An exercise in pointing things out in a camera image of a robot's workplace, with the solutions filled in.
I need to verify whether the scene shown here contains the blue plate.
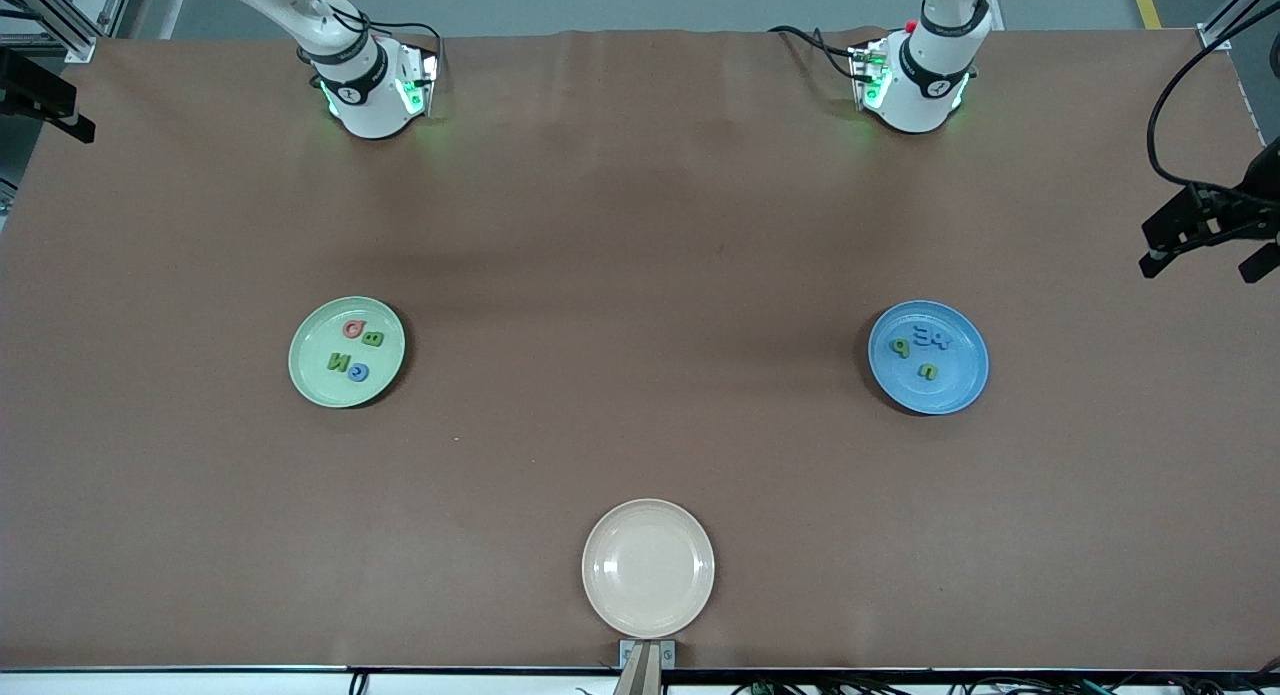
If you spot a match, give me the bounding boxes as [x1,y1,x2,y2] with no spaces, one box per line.
[867,300,990,416]

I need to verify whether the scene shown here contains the light green plate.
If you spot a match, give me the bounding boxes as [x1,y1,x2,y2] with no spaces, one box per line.
[288,296,407,409]

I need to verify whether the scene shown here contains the grey metal connector plate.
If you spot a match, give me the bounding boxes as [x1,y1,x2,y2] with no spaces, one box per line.
[395,43,442,118]
[848,37,893,111]

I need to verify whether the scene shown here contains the large table cover sheet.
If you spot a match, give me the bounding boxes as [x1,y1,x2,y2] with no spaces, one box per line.
[0,27,1280,671]

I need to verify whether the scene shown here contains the beige plate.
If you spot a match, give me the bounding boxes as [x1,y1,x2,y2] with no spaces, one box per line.
[581,498,716,639]

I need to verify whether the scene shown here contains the aluminium frame profile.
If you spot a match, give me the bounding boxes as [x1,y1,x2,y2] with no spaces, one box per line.
[0,0,136,64]
[1196,0,1280,51]

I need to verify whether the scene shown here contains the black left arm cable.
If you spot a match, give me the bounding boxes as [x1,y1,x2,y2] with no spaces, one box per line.
[1146,5,1280,211]

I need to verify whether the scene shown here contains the black arm base cable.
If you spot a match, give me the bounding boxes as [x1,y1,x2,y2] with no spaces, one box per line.
[330,5,444,61]
[768,23,871,81]

